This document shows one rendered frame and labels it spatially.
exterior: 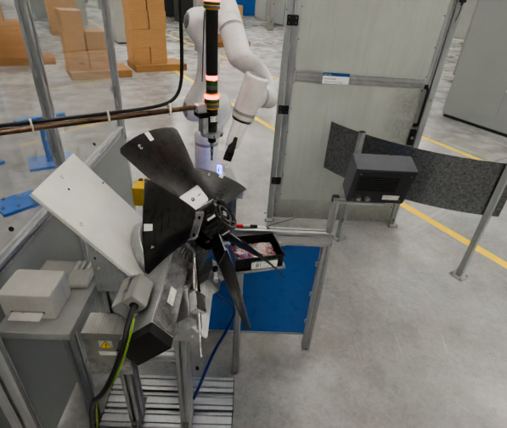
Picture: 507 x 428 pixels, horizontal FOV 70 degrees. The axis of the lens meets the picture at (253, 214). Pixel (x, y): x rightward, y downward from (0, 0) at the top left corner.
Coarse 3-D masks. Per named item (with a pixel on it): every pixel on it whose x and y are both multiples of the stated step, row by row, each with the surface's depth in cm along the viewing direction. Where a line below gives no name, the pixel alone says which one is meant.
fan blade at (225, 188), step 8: (200, 168) 146; (200, 176) 142; (208, 176) 143; (216, 176) 145; (224, 176) 148; (200, 184) 137; (208, 184) 138; (216, 184) 139; (224, 184) 141; (232, 184) 144; (240, 184) 148; (208, 192) 134; (216, 192) 134; (224, 192) 135; (232, 192) 138; (240, 192) 141; (208, 200) 129; (224, 200) 130
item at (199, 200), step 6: (198, 186) 118; (186, 192) 116; (192, 192) 117; (198, 192) 118; (180, 198) 115; (186, 198) 116; (198, 198) 117; (204, 198) 118; (192, 204) 116; (198, 204) 117
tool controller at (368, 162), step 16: (352, 160) 157; (368, 160) 154; (384, 160) 155; (400, 160) 156; (352, 176) 156; (368, 176) 153; (384, 176) 153; (400, 176) 152; (352, 192) 160; (368, 192) 160; (384, 192) 159; (400, 192) 159
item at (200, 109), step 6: (198, 108) 104; (204, 108) 105; (198, 114) 105; (204, 114) 105; (204, 120) 107; (204, 126) 108; (204, 132) 109; (210, 132) 110; (216, 132) 110; (222, 132) 111
